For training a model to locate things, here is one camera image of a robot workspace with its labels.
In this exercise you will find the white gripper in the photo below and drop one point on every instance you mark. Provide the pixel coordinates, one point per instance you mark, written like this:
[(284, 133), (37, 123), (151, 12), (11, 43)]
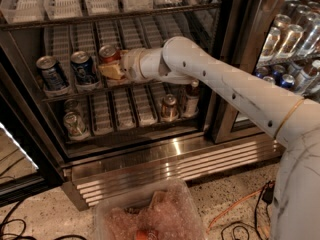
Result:
[(131, 64)]

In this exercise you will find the blue pepsi can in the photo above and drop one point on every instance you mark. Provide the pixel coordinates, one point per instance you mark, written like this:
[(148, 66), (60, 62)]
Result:
[(52, 73), (83, 68)]

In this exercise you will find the steel fridge base grille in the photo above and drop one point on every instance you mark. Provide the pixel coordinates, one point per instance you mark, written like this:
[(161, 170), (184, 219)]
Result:
[(90, 181)]

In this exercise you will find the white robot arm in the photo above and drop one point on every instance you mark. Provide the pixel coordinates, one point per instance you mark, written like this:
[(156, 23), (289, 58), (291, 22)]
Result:
[(292, 120)]

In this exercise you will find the red coke can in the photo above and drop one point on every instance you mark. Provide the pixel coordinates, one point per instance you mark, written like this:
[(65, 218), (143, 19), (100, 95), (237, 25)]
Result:
[(108, 54)]

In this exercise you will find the blue pepsi can left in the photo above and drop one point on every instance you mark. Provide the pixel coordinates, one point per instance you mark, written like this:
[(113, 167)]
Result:
[(52, 73)]

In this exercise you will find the green white can rear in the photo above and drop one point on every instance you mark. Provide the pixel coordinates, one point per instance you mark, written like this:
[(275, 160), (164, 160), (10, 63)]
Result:
[(72, 105)]

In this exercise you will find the coke can in bin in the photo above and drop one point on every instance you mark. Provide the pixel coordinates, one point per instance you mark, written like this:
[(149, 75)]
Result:
[(146, 235)]

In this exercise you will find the black power adapter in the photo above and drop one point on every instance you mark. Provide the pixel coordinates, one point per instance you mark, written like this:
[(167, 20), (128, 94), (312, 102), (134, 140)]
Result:
[(267, 196)]

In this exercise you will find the clear plastic bin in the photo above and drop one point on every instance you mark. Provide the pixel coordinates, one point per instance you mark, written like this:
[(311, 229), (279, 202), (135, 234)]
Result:
[(165, 208)]

